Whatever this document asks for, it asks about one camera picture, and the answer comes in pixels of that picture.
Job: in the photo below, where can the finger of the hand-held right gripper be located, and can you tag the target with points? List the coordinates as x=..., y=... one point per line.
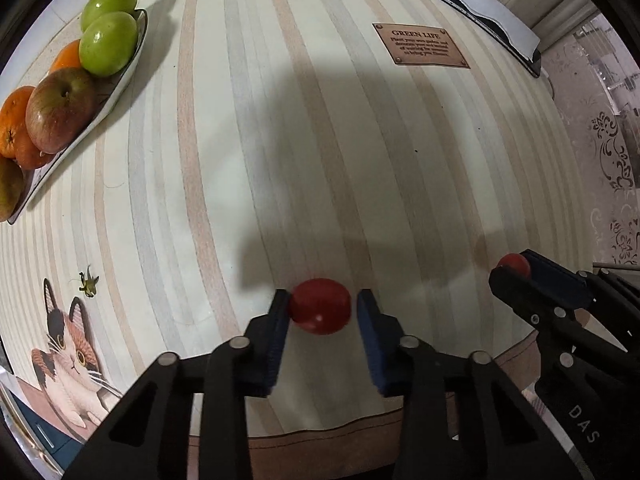
x=515, y=287
x=555, y=276

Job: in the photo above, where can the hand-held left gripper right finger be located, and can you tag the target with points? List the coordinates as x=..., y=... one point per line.
x=380, y=350

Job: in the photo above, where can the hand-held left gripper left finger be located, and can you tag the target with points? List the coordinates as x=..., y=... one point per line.
x=267, y=350

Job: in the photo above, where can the red cherry tomato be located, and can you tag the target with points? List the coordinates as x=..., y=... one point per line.
x=512, y=262
x=320, y=305

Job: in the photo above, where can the floral oval ceramic plate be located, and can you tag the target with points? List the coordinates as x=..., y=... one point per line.
x=102, y=110

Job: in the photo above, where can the red-brown apple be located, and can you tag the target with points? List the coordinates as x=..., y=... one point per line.
x=10, y=187
x=61, y=107

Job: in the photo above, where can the orange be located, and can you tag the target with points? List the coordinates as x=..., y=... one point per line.
x=31, y=154
x=67, y=57
x=14, y=120

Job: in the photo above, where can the green apple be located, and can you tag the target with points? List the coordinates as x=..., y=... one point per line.
x=109, y=2
x=107, y=42

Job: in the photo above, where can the frosted floral glass door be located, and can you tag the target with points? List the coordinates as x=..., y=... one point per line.
x=610, y=160

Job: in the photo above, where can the striped tablecloth with cat print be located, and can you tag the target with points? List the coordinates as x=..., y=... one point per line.
x=350, y=160

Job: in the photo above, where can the blue base cabinet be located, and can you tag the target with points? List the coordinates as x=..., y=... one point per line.
x=50, y=430

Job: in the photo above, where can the brown label patch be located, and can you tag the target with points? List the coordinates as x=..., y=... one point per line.
x=420, y=44

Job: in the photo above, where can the white folded paper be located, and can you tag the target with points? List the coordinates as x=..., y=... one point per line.
x=480, y=5

